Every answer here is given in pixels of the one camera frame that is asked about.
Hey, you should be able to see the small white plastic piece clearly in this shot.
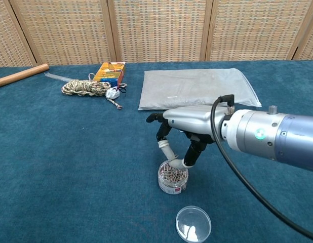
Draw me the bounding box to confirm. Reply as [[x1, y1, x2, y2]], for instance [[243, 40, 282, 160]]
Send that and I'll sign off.
[[105, 88, 121, 99]]

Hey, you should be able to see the clear jar of paperclips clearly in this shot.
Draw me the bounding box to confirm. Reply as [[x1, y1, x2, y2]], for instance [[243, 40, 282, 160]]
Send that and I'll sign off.
[[158, 161, 189, 195]]

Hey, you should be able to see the woven rattan screen panel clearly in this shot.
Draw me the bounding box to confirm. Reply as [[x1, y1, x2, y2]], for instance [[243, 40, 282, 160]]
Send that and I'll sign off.
[[0, 0, 37, 69], [107, 0, 213, 63], [295, 15, 313, 61], [9, 0, 117, 66], [206, 0, 313, 61]]

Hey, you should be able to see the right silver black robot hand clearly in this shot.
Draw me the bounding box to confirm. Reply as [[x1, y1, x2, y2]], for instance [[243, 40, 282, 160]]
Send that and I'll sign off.
[[146, 105, 227, 170]]

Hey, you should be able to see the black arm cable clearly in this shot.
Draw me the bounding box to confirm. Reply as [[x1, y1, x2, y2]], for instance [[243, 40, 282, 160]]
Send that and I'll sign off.
[[210, 94, 313, 241]]

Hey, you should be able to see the clear round plastic lid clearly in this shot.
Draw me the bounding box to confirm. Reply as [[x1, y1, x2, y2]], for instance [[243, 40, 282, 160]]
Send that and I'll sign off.
[[175, 205, 212, 243]]

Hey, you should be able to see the coiled beige braided rope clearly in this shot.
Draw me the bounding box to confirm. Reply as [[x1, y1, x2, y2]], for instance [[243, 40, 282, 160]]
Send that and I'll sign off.
[[61, 72, 124, 110]]

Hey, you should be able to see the orange cardboard box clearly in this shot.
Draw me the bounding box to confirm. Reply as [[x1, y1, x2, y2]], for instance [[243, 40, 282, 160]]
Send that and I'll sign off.
[[92, 61, 127, 87]]

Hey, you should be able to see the clear plastic strip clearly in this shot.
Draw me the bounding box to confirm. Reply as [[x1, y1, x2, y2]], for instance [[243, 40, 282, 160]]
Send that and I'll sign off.
[[44, 71, 71, 83]]

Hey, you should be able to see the brown wooden rod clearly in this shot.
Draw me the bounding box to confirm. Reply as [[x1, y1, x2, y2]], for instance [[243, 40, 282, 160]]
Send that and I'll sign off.
[[0, 63, 50, 89]]

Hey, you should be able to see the grey filled zip bag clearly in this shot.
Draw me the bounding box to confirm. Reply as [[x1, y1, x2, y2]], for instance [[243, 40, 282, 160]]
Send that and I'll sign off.
[[138, 67, 262, 111]]

